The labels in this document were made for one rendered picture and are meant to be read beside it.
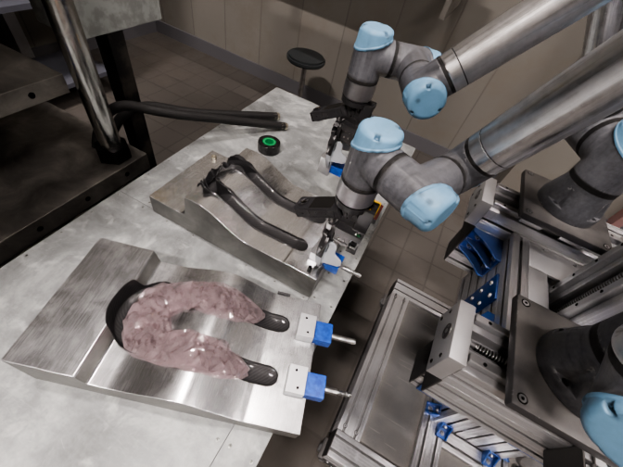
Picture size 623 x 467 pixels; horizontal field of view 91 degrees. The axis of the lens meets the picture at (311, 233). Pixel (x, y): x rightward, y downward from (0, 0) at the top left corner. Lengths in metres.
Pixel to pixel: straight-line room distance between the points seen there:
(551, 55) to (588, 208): 1.92
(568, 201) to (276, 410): 0.83
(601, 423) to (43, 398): 0.82
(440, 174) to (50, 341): 0.69
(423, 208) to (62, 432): 0.71
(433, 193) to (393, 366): 1.10
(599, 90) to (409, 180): 0.22
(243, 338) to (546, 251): 0.82
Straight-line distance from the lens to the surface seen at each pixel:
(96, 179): 1.13
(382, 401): 1.41
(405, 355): 1.51
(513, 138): 0.52
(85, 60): 1.02
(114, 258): 0.75
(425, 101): 0.66
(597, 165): 0.97
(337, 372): 1.60
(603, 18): 0.92
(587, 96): 0.49
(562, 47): 2.81
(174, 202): 0.90
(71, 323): 0.70
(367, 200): 0.56
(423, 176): 0.48
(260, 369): 0.67
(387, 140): 0.49
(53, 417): 0.78
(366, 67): 0.77
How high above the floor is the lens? 1.50
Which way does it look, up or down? 50 degrees down
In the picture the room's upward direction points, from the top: 16 degrees clockwise
